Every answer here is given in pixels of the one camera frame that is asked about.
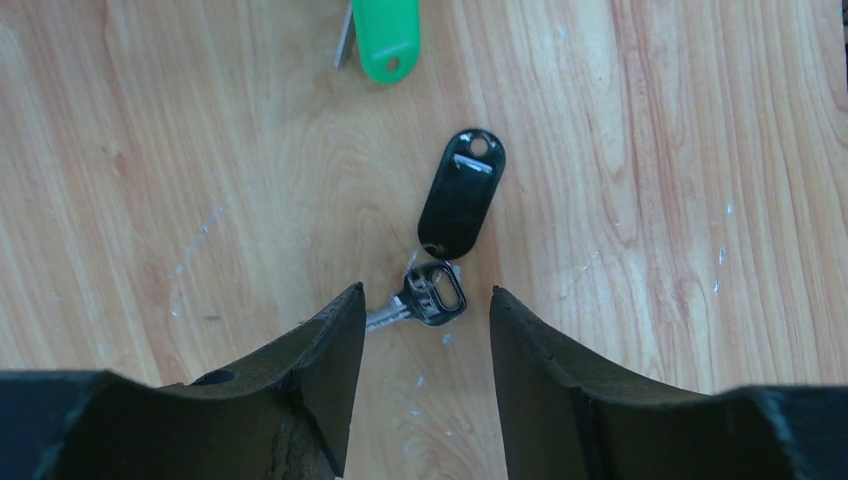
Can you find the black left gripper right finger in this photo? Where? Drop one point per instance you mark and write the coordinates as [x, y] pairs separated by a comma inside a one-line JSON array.
[[567, 412]]

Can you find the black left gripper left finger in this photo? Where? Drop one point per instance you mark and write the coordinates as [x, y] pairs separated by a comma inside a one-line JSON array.
[[281, 412]]

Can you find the key with black tag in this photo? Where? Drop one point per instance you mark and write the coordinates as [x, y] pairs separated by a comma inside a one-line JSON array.
[[459, 198]]

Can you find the green key tag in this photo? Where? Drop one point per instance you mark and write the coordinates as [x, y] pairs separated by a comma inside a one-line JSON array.
[[388, 37]]

